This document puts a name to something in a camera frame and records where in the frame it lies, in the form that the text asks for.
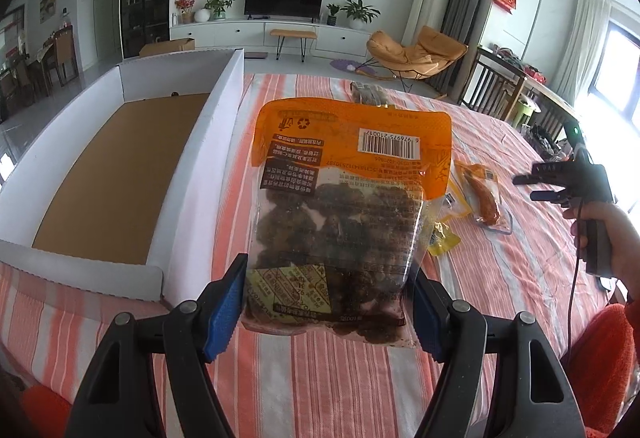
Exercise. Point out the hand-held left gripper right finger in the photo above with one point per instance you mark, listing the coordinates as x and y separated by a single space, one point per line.
430 318

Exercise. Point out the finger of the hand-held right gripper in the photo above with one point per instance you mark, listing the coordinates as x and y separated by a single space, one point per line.
550 196
537 177

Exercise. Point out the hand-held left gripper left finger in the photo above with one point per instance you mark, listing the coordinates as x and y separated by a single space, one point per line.
227 313

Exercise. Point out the yellow-green snack packet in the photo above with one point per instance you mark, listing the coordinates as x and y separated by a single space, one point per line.
442 240

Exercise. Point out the orange dried snack bag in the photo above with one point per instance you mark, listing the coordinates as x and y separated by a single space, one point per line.
340 218

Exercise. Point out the white cardboard box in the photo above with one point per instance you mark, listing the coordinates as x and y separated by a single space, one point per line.
220 128

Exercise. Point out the person's right forearm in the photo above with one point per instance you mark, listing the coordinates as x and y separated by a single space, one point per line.
605 358

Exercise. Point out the person's left forearm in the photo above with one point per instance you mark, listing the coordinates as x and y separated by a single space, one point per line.
47 410

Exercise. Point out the person's right hand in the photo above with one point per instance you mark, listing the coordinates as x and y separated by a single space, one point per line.
625 238

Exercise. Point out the sausage snack packet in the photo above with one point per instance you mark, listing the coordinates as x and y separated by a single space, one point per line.
485 198

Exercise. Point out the light green bin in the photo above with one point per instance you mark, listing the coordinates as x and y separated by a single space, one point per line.
525 110

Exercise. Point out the cluttered wooden table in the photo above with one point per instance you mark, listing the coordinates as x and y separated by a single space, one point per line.
545 90

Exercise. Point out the window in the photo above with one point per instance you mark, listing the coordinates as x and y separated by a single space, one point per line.
617 88

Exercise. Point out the orange striped tablecloth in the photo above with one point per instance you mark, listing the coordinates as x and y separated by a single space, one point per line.
325 383

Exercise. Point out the white sheer curtain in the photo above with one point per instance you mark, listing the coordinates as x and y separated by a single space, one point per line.
585 43

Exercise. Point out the orange lounge chair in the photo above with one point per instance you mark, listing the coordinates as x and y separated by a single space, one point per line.
430 48

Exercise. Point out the clear brown biscuit packet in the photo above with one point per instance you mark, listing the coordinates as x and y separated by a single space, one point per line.
367 93

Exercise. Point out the purple floor item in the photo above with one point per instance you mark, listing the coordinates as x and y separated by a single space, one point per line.
342 64

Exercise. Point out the leafy plant white pot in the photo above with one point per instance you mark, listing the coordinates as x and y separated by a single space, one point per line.
357 13

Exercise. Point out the small plant dark pot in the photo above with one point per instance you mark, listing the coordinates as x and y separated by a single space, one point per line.
332 13

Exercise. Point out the brown cardboard box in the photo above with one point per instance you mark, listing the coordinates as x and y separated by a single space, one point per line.
167 47

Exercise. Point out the white television cabinet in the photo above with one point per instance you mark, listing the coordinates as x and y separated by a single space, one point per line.
230 35

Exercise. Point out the wooden stool black legs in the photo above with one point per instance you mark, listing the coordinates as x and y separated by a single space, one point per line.
292 34

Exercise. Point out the white round vase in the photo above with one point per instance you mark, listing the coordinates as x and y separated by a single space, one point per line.
201 15

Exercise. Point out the wooden dining chair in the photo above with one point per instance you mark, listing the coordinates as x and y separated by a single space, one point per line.
65 53

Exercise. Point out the green potted plant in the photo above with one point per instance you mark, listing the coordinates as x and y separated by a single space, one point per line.
219 4

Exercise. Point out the red flower plant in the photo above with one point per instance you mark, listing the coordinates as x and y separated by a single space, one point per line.
186 4

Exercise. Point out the white door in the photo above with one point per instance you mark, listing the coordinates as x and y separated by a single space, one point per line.
107 13

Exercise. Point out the framed wall picture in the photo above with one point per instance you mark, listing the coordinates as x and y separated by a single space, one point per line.
48 0

